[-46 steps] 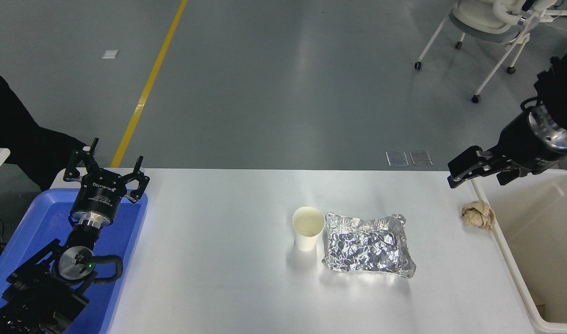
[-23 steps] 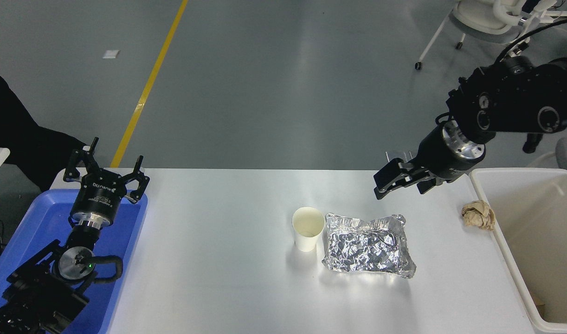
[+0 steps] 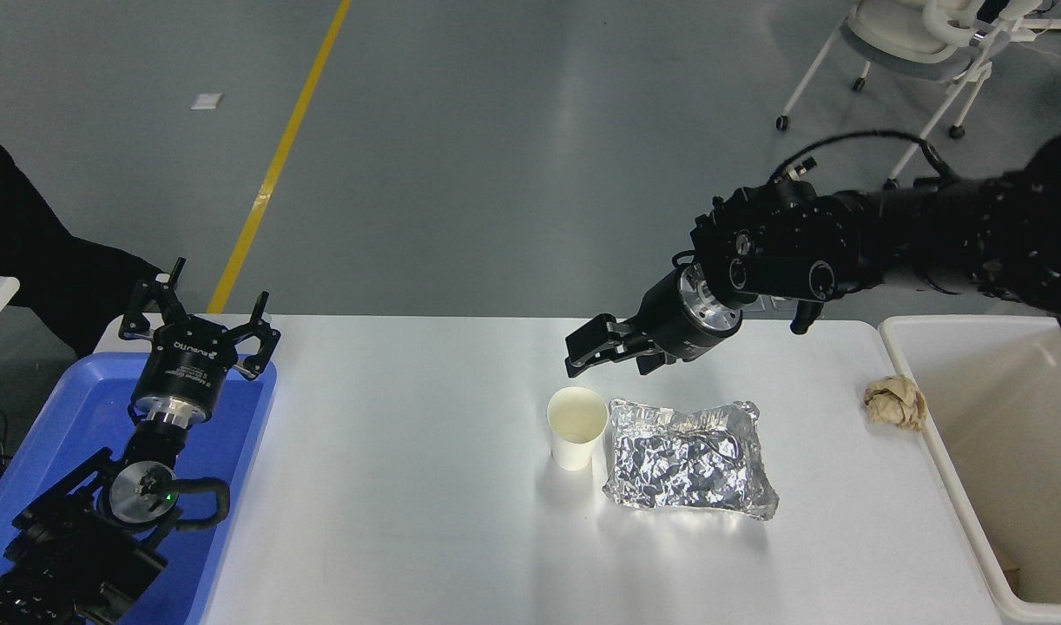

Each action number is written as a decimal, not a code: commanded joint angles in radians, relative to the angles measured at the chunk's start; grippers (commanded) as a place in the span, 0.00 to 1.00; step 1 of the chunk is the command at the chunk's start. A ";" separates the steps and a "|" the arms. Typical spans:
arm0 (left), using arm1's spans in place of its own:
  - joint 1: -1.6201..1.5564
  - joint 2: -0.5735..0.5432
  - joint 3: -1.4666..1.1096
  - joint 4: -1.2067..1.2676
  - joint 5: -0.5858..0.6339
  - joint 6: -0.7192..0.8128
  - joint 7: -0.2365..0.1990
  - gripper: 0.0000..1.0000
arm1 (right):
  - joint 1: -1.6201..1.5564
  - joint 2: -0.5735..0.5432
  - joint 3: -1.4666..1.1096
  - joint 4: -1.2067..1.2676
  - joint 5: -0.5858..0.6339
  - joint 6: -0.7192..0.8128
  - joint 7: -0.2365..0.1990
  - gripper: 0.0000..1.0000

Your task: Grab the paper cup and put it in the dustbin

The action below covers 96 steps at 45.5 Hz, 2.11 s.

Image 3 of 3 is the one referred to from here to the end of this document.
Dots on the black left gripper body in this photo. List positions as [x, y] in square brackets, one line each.
[187, 365]

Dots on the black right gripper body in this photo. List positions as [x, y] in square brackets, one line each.
[669, 321]

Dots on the white paper cup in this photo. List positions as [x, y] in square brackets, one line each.
[576, 443]

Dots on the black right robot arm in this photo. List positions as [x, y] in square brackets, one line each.
[930, 226]

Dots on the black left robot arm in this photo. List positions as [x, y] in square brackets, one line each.
[70, 547]

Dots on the blue plastic tray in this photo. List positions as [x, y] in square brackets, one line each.
[79, 408]

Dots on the person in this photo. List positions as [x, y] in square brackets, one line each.
[27, 252]

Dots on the crumpled silver foil tray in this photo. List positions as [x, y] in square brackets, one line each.
[687, 460]

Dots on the white paper piece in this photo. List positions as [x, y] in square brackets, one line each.
[207, 101]

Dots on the crumpled tan paper ball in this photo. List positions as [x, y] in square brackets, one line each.
[895, 402]

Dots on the large pale plastic bin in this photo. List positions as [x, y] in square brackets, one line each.
[999, 417]

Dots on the white wheeled chair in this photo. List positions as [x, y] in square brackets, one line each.
[908, 39]

